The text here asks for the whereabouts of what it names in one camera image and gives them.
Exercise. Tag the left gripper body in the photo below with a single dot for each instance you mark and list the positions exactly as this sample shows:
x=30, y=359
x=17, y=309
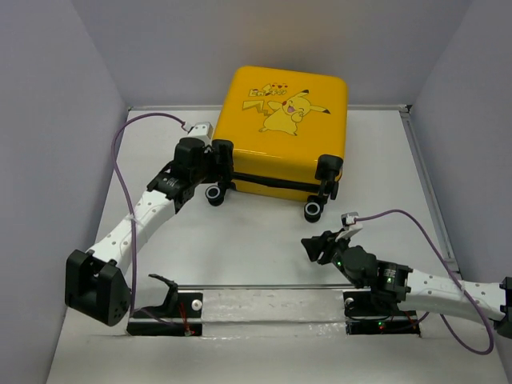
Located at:
x=219, y=172

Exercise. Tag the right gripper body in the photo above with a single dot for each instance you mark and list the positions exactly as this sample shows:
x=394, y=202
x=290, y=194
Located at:
x=334, y=248

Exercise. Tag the yellow hard-shell suitcase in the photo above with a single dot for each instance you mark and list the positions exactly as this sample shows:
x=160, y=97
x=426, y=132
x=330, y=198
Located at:
x=288, y=131

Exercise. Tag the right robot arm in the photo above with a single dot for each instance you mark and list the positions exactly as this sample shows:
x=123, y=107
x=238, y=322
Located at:
x=395, y=286

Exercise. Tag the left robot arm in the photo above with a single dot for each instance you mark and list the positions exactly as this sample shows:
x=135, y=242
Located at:
x=101, y=282

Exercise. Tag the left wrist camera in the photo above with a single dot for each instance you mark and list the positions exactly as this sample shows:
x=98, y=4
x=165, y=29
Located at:
x=201, y=130

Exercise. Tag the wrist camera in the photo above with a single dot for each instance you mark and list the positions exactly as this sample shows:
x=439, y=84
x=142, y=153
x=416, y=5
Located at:
x=350, y=226
x=201, y=130

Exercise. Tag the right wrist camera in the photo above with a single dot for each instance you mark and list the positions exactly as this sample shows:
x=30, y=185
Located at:
x=350, y=226

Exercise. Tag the silver front rail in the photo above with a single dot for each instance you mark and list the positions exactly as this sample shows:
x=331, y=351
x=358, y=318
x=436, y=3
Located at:
x=269, y=287

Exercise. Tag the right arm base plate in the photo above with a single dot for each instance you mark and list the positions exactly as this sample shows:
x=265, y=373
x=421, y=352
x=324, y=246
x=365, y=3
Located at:
x=362, y=317

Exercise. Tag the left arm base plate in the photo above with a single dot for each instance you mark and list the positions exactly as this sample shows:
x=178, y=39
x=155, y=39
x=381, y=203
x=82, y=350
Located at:
x=181, y=316

